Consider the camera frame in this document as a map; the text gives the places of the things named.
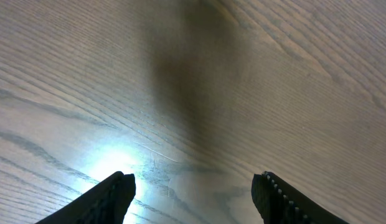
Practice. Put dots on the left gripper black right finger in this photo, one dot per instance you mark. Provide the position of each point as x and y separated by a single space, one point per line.
278 202

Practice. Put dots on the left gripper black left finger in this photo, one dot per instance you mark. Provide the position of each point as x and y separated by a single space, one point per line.
105 203

